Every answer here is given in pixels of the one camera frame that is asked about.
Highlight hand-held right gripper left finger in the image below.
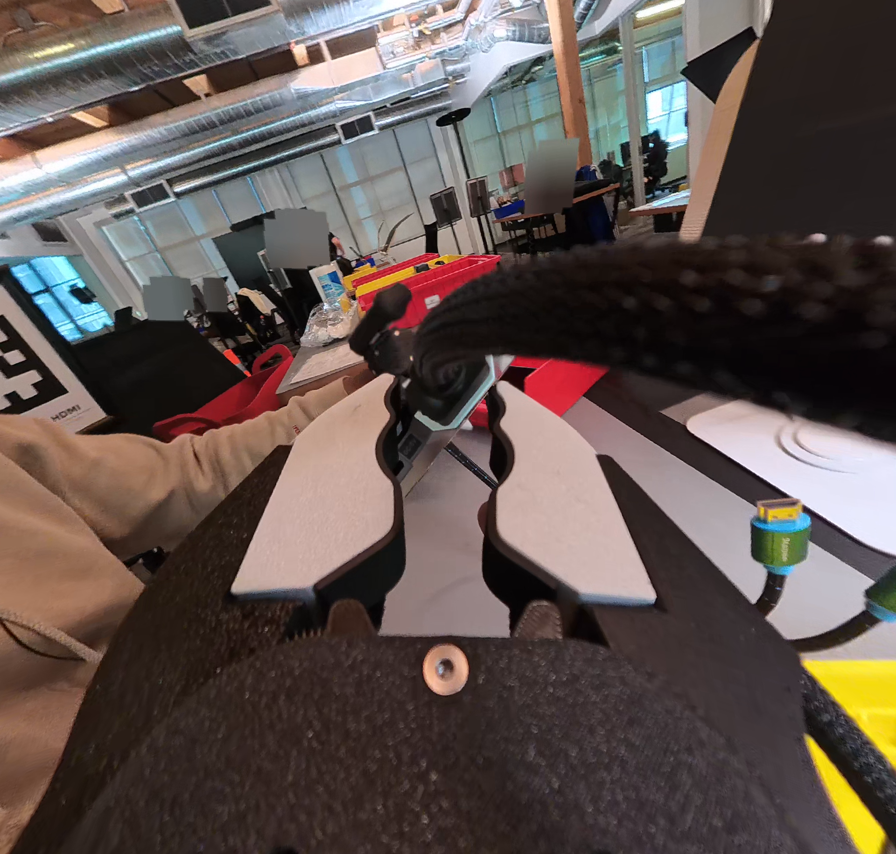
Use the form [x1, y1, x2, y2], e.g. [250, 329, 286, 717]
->
[230, 374, 408, 610]

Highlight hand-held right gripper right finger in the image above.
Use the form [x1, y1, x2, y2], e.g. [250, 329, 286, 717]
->
[480, 380, 659, 613]

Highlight black silver hdmi switch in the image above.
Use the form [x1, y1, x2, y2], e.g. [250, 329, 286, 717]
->
[391, 351, 515, 498]

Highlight thick black braided switch cable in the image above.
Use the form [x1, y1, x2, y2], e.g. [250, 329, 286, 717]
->
[413, 234, 896, 443]

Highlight yellow plastic bin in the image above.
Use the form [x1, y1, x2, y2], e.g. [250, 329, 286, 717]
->
[343, 255, 466, 293]
[804, 658, 896, 854]

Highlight person's left forearm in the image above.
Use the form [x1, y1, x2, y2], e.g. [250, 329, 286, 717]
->
[105, 376, 389, 561]

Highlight clear plastic bag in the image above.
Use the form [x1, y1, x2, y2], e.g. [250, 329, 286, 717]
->
[301, 301, 361, 348]

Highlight white paper sheet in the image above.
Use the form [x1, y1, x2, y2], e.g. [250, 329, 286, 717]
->
[288, 343, 366, 387]

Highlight white wipes canister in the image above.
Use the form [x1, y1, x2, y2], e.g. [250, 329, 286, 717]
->
[310, 263, 351, 316]

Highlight red plastic bin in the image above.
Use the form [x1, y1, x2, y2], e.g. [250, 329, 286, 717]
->
[470, 357, 610, 431]
[357, 257, 502, 330]

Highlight grey top work table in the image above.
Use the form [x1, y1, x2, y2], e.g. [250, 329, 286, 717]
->
[276, 339, 393, 407]

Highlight red plastic tub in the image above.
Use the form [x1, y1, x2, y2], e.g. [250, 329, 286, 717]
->
[153, 345, 295, 443]

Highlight black panel on tripod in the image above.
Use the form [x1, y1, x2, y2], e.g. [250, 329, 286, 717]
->
[429, 187, 463, 253]
[465, 176, 492, 239]

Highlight white tablet stand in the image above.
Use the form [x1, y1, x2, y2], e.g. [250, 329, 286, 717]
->
[686, 397, 896, 557]

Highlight black floor lamp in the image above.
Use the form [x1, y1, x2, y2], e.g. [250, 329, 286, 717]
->
[435, 106, 485, 256]

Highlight person's beige hoodie torso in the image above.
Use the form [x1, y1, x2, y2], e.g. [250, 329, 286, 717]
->
[0, 413, 190, 854]

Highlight framed marker tag sign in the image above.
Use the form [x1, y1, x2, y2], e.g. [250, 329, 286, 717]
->
[0, 259, 107, 436]

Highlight silver duct with black vents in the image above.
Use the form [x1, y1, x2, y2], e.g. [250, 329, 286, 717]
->
[0, 101, 452, 239]

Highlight silver ceiling air duct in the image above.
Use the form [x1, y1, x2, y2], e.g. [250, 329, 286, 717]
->
[0, 0, 393, 134]
[0, 56, 456, 197]

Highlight wooden support post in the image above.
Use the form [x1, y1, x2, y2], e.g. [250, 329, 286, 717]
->
[539, 0, 595, 169]

